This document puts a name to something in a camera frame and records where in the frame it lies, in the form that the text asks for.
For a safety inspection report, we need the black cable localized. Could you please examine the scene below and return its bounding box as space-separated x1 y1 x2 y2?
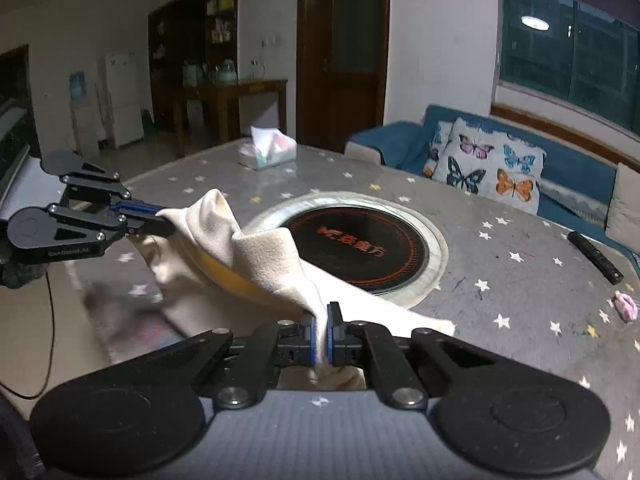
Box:
0 267 56 401

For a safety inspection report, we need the pink crumpled scrap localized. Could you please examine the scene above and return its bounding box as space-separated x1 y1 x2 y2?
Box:
612 292 639 321

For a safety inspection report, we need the blue sofa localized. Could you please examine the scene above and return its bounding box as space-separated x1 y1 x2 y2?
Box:
345 105 640 271

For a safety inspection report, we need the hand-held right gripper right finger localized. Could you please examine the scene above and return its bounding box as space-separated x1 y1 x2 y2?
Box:
327 302 481 408

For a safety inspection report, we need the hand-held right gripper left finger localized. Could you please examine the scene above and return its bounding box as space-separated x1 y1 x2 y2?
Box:
150 312 321 408

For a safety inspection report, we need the white refrigerator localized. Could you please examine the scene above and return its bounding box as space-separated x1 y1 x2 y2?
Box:
97 50 146 148

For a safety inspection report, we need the grey star printed tablecloth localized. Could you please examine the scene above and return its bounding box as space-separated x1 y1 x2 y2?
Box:
65 137 640 480

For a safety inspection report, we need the small butterfly print pillow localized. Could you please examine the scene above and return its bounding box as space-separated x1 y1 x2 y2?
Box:
422 120 454 178

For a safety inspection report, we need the large butterfly print pillow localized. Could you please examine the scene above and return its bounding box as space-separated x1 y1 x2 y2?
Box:
432 117 547 216

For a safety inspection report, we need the water dispenser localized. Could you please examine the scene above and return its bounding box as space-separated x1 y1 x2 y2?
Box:
67 71 101 158

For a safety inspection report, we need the dark wooden shelf cabinet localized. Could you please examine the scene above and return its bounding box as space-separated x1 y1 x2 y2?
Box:
148 0 240 131

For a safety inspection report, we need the dark wooden door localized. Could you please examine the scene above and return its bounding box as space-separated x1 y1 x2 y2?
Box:
297 0 391 153

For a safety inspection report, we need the cream garment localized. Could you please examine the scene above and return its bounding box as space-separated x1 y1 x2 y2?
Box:
127 188 456 391

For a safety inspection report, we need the window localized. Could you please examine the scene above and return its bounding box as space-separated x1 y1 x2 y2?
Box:
500 0 640 138

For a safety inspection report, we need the round black induction cooktop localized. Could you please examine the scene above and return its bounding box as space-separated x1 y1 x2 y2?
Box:
247 191 448 308

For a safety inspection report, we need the wooden side table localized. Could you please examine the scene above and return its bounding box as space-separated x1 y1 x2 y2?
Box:
172 79 289 157

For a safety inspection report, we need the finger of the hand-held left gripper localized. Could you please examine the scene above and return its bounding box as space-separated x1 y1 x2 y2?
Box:
60 172 166 212
47 204 176 242

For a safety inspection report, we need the tissue box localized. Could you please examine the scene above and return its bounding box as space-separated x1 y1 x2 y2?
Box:
237 126 298 171

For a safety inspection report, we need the grey pillow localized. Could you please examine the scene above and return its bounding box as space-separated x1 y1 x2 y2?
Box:
606 162 640 253

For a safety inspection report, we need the black remote control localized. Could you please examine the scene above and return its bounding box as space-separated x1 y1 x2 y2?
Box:
567 231 624 285

